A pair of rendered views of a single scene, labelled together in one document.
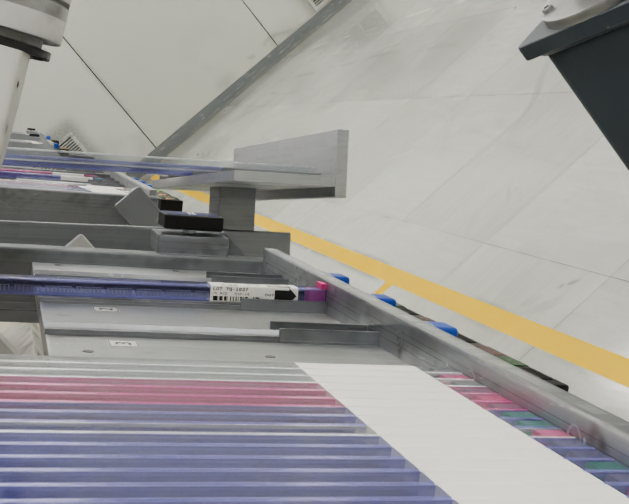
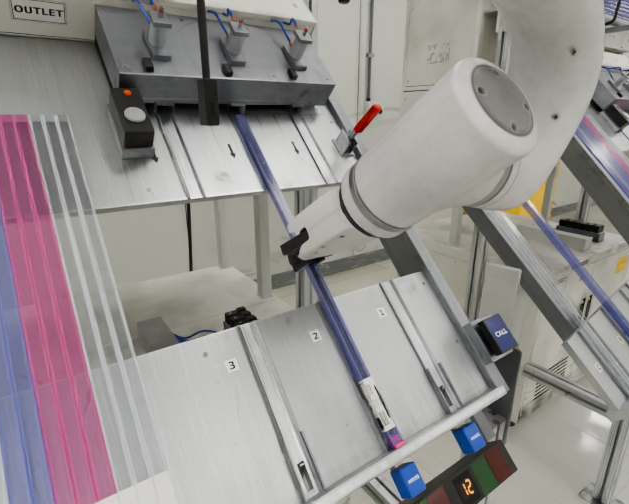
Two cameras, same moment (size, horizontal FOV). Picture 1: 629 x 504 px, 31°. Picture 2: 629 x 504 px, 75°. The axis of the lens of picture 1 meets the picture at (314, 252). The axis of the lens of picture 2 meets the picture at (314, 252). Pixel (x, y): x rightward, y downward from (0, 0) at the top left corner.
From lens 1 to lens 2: 0.57 m
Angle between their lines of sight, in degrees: 60
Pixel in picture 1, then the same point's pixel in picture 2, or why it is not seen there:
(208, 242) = (484, 351)
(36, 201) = not seen: outside the picture
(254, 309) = (364, 409)
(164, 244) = (468, 328)
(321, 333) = (290, 465)
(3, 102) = (324, 238)
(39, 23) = (365, 224)
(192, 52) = not seen: outside the picture
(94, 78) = not seen: outside the picture
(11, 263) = (416, 262)
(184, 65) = not seen: outside the picture
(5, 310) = (402, 272)
